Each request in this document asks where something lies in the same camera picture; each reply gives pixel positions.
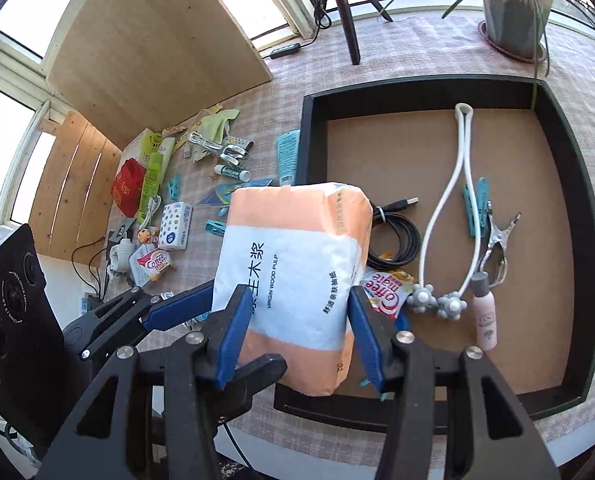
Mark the red cloth bag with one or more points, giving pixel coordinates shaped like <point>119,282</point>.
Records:
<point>127,185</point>

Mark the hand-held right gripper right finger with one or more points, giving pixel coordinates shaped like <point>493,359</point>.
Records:
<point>370,340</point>

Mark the teal clothespin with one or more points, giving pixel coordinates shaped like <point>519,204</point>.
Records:
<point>174,187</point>
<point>477,205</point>
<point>215,227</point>

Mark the potted spider plant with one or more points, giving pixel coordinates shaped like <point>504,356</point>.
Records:
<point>515,15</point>

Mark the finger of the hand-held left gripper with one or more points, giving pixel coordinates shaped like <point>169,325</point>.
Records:
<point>177,307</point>

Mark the orange white tissue pack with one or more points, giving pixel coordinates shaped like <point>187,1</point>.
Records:
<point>292,270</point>

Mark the pine plank panel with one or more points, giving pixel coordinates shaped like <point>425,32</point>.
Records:
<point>62,195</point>

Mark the pink bottle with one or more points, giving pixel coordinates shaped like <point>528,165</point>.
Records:
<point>485,315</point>

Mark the star dotted tissue pack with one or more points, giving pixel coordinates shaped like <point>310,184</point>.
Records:
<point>175,225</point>

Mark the black tray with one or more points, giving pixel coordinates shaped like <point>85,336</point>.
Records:
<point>313,140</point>

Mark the metal clamp clip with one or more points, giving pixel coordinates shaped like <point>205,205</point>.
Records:
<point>202,142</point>
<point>497,240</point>
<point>235,152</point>

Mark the grey sachet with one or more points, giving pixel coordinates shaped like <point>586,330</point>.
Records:
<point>123,231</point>

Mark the teal tube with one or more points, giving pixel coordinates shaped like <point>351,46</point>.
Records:
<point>288,155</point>

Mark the coffee creamer sachet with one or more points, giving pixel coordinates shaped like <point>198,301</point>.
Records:
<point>152,262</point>
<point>390,292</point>

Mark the light wooden board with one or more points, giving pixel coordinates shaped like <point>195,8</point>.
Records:
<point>152,50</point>

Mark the yellow plastic shuttlecock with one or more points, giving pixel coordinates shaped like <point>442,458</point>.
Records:
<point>152,142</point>

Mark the white lip balm stick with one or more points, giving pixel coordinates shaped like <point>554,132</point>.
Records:
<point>232,172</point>

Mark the white massager with grey balls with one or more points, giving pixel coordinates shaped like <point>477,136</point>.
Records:
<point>422,297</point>

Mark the light green cloth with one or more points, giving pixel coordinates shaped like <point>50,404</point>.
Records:
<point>217,122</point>

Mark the blue wet wipe packet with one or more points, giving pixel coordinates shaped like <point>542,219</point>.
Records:
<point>247,187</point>

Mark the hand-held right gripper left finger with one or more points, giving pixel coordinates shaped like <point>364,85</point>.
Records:
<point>232,340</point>

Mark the white cardboard box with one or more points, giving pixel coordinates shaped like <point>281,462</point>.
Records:
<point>133,147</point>

